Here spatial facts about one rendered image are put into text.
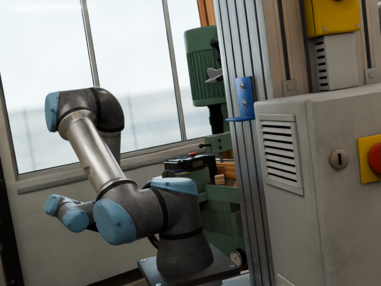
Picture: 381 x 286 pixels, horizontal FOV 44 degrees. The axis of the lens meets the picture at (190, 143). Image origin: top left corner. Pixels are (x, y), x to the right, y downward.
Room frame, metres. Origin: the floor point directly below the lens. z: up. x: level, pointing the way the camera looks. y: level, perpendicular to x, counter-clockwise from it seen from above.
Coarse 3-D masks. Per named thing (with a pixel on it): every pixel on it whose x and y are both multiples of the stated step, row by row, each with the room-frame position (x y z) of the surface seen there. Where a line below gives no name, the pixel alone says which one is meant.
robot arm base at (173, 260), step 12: (168, 240) 1.15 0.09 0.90; (180, 240) 1.14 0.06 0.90; (192, 240) 1.15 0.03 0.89; (204, 240) 1.18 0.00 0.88; (168, 252) 1.15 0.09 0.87; (180, 252) 1.14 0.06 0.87; (192, 252) 1.14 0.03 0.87; (204, 252) 1.18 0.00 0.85; (156, 264) 1.18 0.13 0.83; (168, 264) 1.14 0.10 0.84; (180, 264) 1.13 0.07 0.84; (192, 264) 1.13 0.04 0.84; (204, 264) 1.14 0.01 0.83
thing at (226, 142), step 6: (228, 132) 1.97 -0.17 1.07; (204, 138) 1.95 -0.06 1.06; (210, 138) 1.91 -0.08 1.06; (216, 138) 1.89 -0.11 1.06; (222, 138) 1.92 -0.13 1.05; (228, 138) 1.94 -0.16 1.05; (216, 144) 1.89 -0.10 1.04; (222, 144) 1.91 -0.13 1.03; (228, 144) 1.93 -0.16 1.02; (210, 150) 1.92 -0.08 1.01; (216, 150) 1.89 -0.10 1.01; (222, 150) 1.91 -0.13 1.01
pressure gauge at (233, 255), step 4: (232, 252) 1.61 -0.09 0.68; (236, 252) 1.59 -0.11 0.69; (240, 252) 1.60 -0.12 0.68; (244, 252) 1.60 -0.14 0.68; (232, 256) 1.62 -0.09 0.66; (236, 256) 1.60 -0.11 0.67; (240, 256) 1.58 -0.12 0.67; (244, 256) 1.59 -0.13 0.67; (232, 260) 1.62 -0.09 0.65; (236, 260) 1.60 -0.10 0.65; (240, 260) 1.59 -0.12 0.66; (244, 260) 1.59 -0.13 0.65; (240, 264) 1.58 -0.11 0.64; (240, 268) 1.62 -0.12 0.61
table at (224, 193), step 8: (160, 176) 2.10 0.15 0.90; (208, 184) 1.78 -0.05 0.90; (224, 184) 1.74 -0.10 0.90; (232, 184) 1.72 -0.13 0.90; (208, 192) 1.78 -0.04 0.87; (216, 192) 1.74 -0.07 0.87; (224, 192) 1.71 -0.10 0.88; (232, 192) 1.67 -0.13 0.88; (200, 200) 1.76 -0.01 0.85; (216, 200) 1.75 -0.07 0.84; (224, 200) 1.71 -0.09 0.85; (232, 200) 1.68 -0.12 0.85
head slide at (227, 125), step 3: (222, 105) 2.04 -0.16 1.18; (225, 105) 2.02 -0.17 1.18; (222, 108) 2.04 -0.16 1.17; (225, 108) 2.02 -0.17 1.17; (222, 111) 2.04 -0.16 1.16; (225, 111) 2.03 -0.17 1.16; (222, 114) 2.04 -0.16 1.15; (225, 114) 2.03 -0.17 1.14; (225, 117) 2.03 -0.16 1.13; (225, 120) 2.03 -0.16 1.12; (225, 123) 2.03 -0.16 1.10; (228, 123) 2.02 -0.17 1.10; (225, 126) 2.03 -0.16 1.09; (228, 126) 2.02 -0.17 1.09; (225, 129) 2.04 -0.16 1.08; (228, 129) 2.02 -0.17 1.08
